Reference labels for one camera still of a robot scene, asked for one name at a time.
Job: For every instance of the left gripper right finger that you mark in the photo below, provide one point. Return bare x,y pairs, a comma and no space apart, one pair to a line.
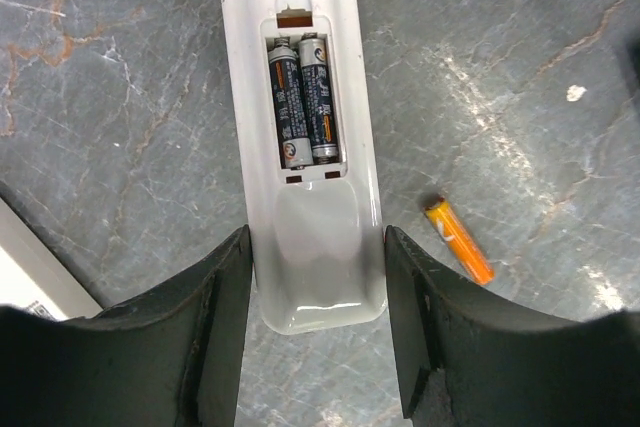
468,357

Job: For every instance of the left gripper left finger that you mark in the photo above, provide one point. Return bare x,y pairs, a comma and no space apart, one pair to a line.
170,356

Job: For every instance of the orange battery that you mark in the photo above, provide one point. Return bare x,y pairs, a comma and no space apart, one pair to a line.
459,241

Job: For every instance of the slim white remote control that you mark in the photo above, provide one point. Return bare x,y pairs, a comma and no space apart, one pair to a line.
33,279

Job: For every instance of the wide white remote control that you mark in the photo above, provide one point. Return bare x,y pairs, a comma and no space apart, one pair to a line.
316,230

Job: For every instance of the black remote control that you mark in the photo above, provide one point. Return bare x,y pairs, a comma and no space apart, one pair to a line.
632,66

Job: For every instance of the dark battery left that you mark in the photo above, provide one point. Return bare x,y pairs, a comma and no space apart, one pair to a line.
291,123

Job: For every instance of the dark battery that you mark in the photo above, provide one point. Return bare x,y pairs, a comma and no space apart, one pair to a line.
291,123
318,99

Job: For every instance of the dark battery right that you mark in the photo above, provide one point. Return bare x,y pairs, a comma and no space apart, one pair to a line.
318,99

